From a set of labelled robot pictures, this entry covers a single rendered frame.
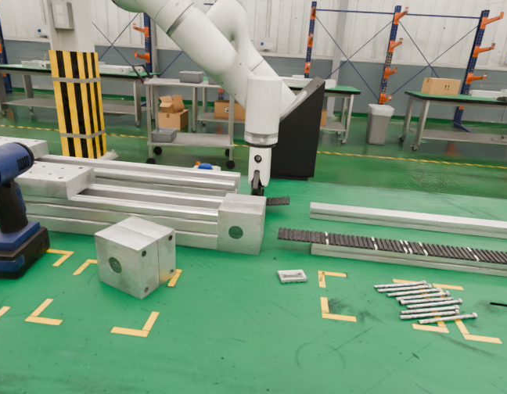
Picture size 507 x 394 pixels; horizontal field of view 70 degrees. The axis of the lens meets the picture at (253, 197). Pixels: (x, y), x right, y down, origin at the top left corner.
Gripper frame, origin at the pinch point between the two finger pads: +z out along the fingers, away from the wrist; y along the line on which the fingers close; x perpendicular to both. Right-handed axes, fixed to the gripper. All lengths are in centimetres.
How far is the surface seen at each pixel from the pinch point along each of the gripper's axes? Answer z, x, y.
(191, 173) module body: -4.8, 18.8, 2.2
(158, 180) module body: -4.3, 25.4, -5.0
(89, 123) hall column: 38, 197, 253
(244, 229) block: -2.7, -0.1, -24.0
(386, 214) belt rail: 0.0, -33.6, -1.6
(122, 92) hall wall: 64, 400, 742
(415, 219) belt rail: 0.3, -40.9, -2.1
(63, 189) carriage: -7.6, 38.3, -24.5
